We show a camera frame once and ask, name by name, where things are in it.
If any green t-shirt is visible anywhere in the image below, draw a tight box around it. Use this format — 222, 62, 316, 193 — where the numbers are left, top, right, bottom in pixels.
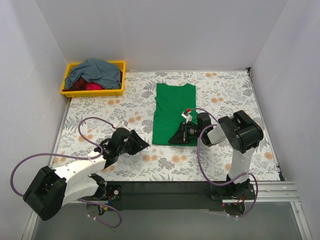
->
152, 83, 196, 146

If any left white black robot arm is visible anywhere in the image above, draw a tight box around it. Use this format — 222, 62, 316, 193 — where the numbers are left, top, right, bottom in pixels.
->
23, 127, 149, 221

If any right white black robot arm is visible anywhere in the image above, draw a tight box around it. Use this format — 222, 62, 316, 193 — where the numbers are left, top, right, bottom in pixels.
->
168, 109, 264, 200

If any floral patterned table mat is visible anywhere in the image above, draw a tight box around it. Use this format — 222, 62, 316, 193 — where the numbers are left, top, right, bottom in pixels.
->
50, 71, 264, 181

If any yellow plastic bin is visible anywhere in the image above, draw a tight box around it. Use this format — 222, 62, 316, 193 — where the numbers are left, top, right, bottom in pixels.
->
60, 60, 126, 98

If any magenta t-shirt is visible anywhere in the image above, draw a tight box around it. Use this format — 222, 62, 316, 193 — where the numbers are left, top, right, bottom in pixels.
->
85, 82, 104, 91

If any grey-blue t-shirt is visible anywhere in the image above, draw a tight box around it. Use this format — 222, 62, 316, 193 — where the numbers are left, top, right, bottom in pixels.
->
64, 58, 122, 91

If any dark red t-shirt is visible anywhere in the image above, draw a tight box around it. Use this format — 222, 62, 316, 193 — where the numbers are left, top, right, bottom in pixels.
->
64, 68, 122, 91

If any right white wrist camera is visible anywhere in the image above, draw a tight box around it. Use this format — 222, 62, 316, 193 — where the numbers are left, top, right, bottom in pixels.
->
181, 108, 193, 123

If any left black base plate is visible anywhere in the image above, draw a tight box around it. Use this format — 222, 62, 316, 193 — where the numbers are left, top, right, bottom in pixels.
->
98, 184, 123, 201

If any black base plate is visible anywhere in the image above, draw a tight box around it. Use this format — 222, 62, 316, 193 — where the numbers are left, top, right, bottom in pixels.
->
209, 183, 256, 200
98, 184, 123, 201

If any aluminium frame rail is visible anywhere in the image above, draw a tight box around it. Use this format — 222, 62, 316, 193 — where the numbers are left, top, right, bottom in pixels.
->
21, 139, 313, 240

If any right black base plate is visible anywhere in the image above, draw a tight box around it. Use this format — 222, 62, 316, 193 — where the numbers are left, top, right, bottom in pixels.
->
209, 183, 256, 200

